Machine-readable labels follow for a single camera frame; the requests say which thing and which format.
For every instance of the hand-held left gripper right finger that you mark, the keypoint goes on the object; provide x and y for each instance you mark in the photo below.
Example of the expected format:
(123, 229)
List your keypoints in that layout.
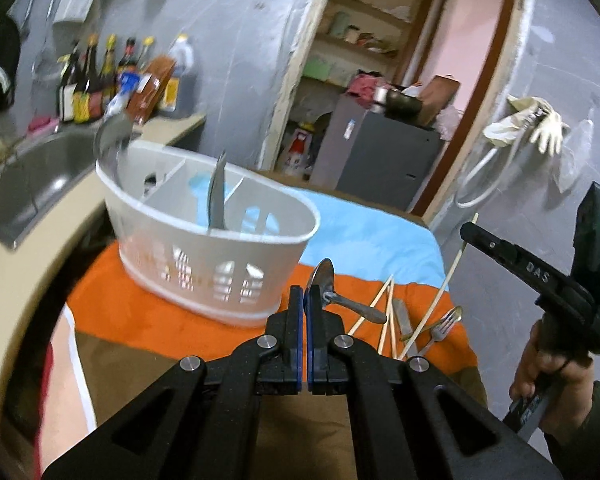
(316, 320)

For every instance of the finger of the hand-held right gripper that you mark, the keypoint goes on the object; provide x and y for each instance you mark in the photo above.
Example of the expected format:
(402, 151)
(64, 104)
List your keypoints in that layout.
(490, 247)

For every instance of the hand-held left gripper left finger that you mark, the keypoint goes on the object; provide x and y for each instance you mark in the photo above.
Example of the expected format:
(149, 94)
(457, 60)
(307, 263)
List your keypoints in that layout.
(292, 320)

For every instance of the wooden chopstick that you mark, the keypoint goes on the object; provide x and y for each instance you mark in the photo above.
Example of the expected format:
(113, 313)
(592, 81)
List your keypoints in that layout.
(372, 304)
(447, 280)
(393, 335)
(386, 317)

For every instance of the white plastic utensil holder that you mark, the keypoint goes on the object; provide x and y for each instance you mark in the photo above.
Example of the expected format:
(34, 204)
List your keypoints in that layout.
(205, 270)

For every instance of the metal table knife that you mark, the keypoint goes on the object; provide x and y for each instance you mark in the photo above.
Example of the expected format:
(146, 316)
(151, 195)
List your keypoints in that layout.
(404, 320)
(217, 195)

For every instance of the person's right forearm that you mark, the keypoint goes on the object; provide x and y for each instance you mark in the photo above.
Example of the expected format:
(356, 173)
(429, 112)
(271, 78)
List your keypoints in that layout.
(590, 440)

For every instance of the person's right hand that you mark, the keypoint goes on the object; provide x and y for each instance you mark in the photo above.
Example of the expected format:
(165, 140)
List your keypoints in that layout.
(570, 385)

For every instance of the metal fork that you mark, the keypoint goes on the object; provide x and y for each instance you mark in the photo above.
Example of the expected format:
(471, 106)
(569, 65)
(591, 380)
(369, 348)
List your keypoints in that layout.
(440, 327)

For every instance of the striped blue orange brown cloth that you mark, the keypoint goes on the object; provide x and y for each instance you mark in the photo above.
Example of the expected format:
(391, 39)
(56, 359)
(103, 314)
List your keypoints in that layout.
(370, 230)

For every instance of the cream rubber glove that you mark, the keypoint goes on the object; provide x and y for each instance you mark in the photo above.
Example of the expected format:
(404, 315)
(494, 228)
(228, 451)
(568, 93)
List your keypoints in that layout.
(550, 132)
(502, 127)

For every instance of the grey cabinet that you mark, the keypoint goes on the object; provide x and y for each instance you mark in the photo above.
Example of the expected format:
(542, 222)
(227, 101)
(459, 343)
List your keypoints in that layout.
(380, 155)

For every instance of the metal pot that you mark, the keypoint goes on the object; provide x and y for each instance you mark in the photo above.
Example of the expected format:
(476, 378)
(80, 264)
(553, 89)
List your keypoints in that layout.
(404, 102)

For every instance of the red white bottle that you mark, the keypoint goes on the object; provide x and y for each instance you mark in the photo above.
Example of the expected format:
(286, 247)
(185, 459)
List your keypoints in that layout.
(299, 150)

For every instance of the red cloth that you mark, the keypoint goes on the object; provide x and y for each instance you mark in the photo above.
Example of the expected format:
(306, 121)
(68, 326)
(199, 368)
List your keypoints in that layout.
(365, 87)

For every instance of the pink white plastic board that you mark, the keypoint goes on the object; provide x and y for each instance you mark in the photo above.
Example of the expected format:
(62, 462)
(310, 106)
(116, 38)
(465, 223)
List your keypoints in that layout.
(65, 385)

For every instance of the green box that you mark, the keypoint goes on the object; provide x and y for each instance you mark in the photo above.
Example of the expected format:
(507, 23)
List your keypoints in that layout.
(325, 71)

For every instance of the wooden shelf unit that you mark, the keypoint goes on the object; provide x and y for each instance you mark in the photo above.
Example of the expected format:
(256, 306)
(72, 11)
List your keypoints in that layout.
(360, 25)

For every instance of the teal canister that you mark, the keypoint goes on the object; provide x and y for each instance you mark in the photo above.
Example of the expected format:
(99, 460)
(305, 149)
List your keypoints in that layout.
(339, 25)

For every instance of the blue white packet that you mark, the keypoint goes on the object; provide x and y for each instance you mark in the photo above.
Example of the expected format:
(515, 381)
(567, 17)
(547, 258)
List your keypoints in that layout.
(125, 92)

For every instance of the steel sink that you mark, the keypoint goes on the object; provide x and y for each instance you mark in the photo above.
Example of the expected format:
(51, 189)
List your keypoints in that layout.
(45, 175)

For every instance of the pink sponge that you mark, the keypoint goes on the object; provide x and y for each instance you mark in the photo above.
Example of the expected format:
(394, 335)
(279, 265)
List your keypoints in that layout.
(42, 125)

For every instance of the wooden door frame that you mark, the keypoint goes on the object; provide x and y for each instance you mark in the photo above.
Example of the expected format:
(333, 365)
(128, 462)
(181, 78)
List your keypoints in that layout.
(290, 85)

